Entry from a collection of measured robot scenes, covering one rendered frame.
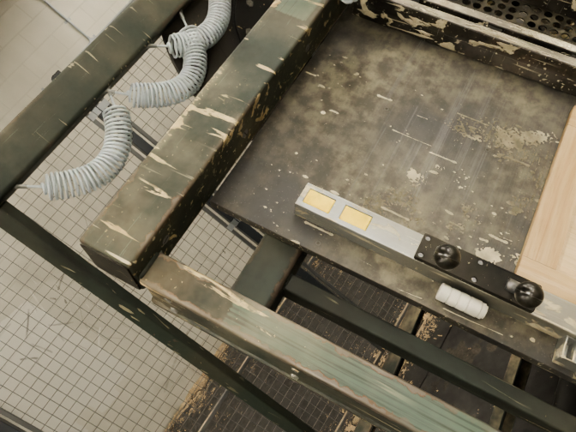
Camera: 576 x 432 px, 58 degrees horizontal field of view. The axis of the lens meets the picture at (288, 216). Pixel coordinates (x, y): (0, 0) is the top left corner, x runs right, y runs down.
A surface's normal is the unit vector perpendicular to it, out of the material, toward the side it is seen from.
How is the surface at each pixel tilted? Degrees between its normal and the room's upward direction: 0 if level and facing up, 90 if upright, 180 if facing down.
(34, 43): 90
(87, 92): 90
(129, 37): 90
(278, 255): 57
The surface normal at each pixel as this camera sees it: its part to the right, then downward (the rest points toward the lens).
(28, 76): 0.42, -0.06
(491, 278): 0.01, -0.48
